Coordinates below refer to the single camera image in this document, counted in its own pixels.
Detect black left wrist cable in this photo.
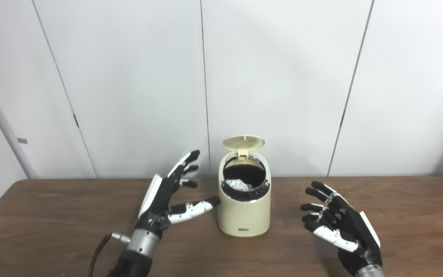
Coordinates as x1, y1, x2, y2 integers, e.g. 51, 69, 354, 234
88, 232, 131, 277

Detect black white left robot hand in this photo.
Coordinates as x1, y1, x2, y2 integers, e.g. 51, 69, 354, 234
135, 150, 221, 239

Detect cream-colored desktop bin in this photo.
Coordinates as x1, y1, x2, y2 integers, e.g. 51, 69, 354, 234
218, 150, 272, 237

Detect large white paper ball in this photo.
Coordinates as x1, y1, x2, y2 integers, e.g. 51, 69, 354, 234
225, 178, 255, 192

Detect cream round bin lid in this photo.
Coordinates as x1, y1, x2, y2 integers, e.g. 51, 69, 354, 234
222, 135, 266, 159

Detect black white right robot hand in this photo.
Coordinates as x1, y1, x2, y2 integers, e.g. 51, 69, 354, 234
300, 181, 383, 275

